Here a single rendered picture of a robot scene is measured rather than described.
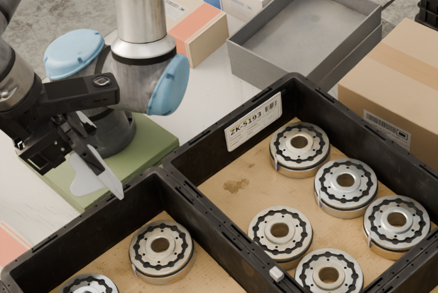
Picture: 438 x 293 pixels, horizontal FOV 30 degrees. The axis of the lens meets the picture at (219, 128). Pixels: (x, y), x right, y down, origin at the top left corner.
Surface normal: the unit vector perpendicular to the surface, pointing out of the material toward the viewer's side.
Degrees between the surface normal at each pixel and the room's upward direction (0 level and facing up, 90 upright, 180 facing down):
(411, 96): 0
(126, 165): 4
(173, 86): 96
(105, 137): 68
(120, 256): 0
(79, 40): 10
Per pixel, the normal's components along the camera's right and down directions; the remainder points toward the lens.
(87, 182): 0.06, 0.19
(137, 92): -0.31, 0.44
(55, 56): -0.24, -0.72
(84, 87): 0.04, -0.79
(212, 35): 0.73, 0.45
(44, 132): -0.46, -0.55
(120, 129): 0.73, 0.11
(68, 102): 0.33, 0.59
